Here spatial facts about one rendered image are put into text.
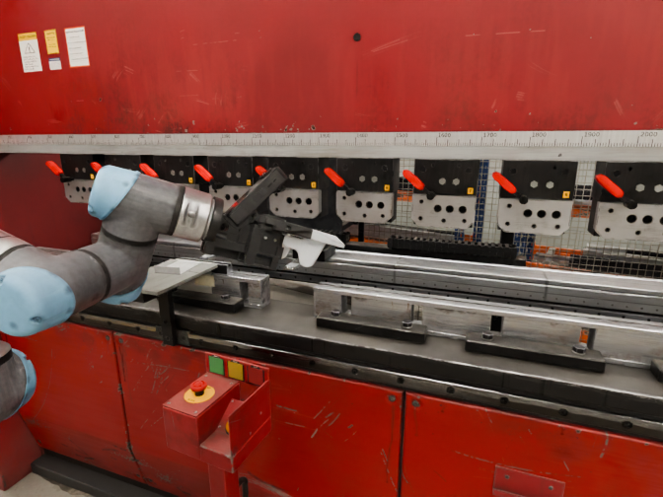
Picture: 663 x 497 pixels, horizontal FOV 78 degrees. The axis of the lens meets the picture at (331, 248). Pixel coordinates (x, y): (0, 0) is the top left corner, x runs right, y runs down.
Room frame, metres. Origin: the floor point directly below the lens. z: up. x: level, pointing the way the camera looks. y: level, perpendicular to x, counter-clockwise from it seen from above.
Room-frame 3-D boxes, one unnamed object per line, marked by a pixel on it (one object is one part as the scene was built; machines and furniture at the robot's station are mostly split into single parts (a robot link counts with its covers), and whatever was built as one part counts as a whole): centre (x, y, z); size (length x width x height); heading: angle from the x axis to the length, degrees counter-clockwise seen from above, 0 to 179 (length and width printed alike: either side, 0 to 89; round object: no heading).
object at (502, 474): (0.79, -0.47, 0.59); 0.15 x 0.02 x 0.07; 70
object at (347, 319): (1.03, -0.11, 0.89); 0.30 x 0.05 x 0.03; 70
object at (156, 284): (1.15, 0.49, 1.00); 0.26 x 0.18 x 0.01; 160
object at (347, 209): (1.09, -0.10, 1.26); 0.15 x 0.09 x 0.17; 70
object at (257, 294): (1.27, 0.39, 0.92); 0.39 x 0.06 x 0.10; 70
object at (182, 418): (0.87, 0.28, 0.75); 0.20 x 0.16 x 0.18; 65
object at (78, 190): (1.44, 0.84, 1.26); 0.15 x 0.09 x 0.17; 70
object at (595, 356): (0.89, -0.48, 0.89); 0.30 x 0.05 x 0.03; 70
